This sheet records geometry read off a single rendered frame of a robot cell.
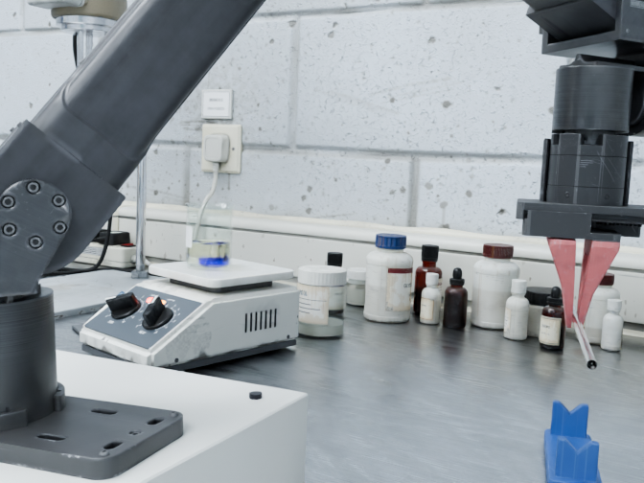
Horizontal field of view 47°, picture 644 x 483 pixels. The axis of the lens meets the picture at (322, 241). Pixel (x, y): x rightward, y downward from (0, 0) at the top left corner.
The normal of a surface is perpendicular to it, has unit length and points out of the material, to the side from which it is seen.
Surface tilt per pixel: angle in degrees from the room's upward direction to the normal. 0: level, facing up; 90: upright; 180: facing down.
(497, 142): 90
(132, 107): 83
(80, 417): 3
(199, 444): 3
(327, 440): 0
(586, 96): 90
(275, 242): 90
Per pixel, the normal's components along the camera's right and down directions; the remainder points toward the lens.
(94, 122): 0.53, -0.15
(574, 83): -0.71, 0.05
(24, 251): 0.44, 0.09
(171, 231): -0.50, 0.07
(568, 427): -0.26, 0.10
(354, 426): 0.04, -0.99
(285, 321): 0.73, 0.11
